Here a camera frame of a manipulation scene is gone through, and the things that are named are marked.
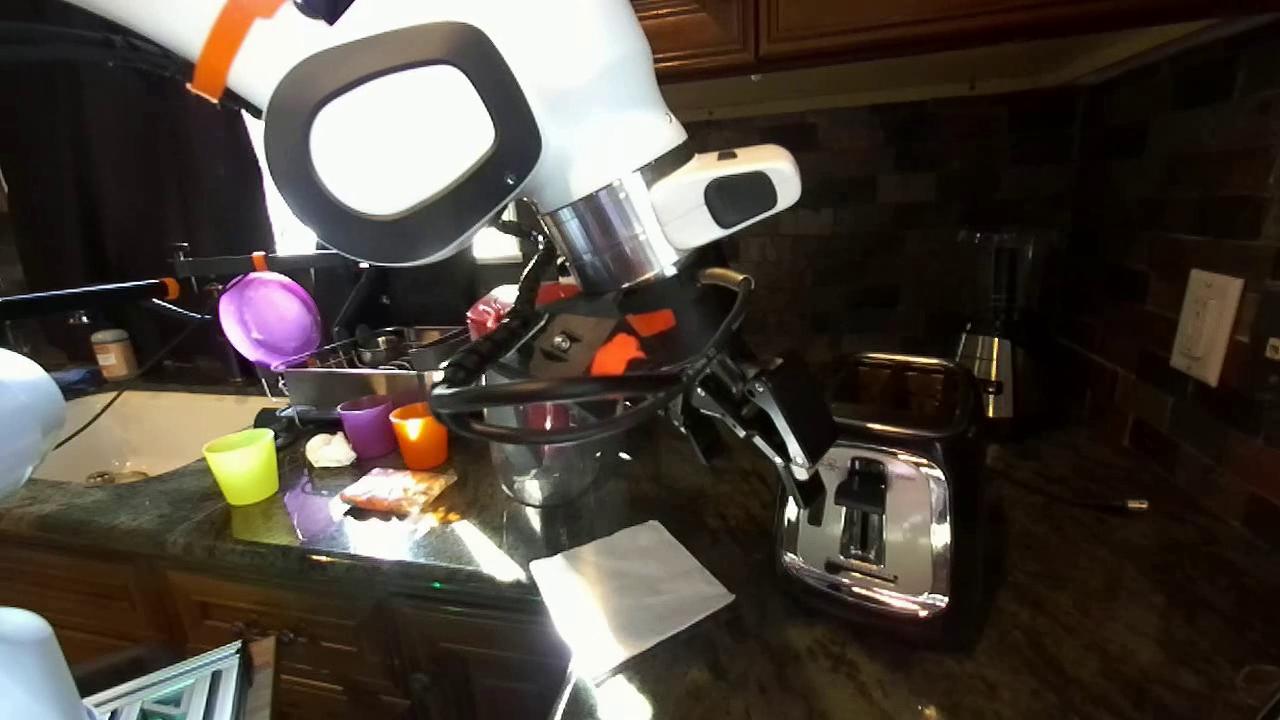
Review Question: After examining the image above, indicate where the metal dish rack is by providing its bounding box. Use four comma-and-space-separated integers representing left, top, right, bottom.
274, 326, 467, 411

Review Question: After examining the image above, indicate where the orange plastic cup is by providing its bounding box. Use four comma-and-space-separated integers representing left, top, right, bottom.
390, 406, 448, 474

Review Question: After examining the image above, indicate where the purple plastic cup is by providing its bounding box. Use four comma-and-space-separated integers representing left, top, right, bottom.
336, 398, 395, 462

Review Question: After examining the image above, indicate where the grey paper sheet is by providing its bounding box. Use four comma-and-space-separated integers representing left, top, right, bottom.
526, 522, 730, 682

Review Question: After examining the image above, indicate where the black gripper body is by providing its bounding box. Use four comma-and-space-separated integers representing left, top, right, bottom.
522, 272, 728, 400

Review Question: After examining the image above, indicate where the red water filter pitcher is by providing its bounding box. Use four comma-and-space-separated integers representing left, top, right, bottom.
465, 282, 645, 507

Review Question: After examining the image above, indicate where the green plastic cup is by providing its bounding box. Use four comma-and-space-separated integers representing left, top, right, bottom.
202, 428, 278, 507

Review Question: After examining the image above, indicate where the black chrome toaster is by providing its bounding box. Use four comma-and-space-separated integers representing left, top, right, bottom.
777, 352, 990, 648

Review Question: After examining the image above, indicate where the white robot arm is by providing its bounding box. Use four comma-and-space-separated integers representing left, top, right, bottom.
67, 0, 805, 297

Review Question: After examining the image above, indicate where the purple plastic plate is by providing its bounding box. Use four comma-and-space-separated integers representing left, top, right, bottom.
214, 272, 324, 371

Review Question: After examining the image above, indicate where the blender with steel base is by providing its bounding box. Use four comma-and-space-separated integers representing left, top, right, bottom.
957, 227, 1038, 424

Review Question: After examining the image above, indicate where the packaged food on counter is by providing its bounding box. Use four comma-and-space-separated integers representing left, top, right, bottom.
339, 470, 453, 518

